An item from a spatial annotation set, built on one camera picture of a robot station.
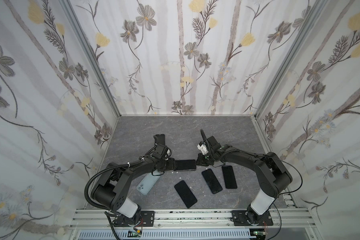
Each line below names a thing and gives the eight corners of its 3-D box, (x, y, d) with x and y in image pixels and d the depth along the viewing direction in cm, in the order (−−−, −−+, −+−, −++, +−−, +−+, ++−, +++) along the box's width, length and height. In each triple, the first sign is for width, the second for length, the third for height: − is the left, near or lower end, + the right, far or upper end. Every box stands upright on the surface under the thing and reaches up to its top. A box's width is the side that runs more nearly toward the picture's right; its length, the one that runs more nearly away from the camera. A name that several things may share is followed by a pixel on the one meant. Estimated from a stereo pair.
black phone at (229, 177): (225, 188, 86) (226, 187, 84) (221, 167, 95) (222, 165, 93) (236, 188, 86) (237, 187, 84) (231, 167, 95) (232, 165, 93)
